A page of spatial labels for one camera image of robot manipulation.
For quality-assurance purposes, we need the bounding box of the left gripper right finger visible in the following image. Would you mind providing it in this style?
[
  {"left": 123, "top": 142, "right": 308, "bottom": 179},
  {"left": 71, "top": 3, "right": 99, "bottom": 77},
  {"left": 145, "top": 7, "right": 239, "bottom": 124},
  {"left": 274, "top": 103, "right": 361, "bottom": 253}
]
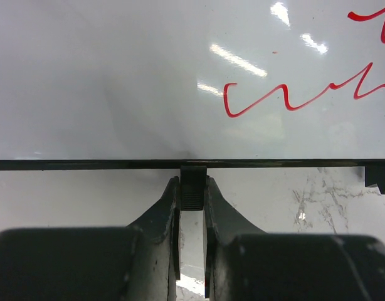
[{"left": 203, "top": 177, "right": 266, "bottom": 300}]

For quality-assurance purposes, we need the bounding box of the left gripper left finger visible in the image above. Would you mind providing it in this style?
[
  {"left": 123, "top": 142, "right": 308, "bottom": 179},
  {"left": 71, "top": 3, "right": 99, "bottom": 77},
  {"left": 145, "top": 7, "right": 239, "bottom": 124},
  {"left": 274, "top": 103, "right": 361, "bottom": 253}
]
[{"left": 119, "top": 176, "right": 180, "bottom": 300}]

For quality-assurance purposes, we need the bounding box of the black clip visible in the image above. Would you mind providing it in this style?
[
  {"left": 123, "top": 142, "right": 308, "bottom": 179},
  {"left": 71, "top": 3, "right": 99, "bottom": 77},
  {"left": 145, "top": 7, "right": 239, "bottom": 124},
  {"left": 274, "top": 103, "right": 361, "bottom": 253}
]
[
  {"left": 180, "top": 166, "right": 207, "bottom": 211},
  {"left": 365, "top": 166, "right": 385, "bottom": 194}
]

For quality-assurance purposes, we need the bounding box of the black framed whiteboard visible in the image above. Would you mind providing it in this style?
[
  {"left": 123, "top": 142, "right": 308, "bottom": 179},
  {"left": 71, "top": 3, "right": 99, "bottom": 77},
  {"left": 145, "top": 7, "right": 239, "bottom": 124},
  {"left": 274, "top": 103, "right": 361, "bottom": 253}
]
[{"left": 0, "top": 1, "right": 385, "bottom": 171}]

